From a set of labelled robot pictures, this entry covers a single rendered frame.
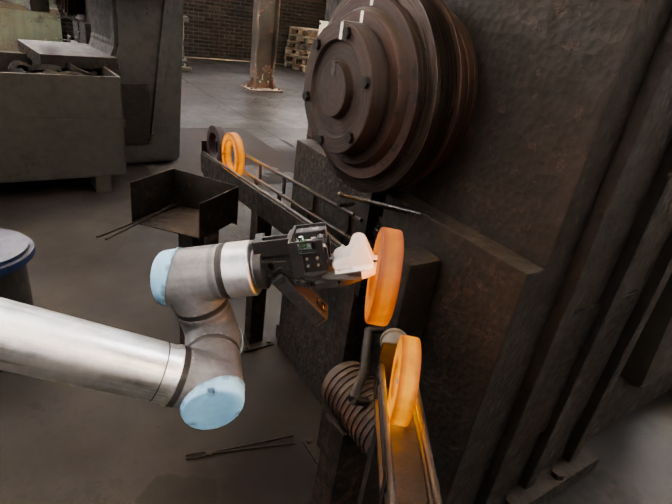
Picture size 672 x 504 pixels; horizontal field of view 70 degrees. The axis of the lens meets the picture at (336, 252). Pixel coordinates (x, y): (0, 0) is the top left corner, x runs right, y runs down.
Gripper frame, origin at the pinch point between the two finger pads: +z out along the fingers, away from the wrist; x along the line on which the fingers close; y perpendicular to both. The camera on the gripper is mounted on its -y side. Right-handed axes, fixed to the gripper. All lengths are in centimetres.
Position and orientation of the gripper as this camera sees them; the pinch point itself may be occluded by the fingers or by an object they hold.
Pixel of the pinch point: (384, 265)
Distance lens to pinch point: 75.9
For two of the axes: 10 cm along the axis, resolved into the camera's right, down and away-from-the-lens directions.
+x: 0.5, -4.3, 9.0
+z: 9.9, -1.1, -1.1
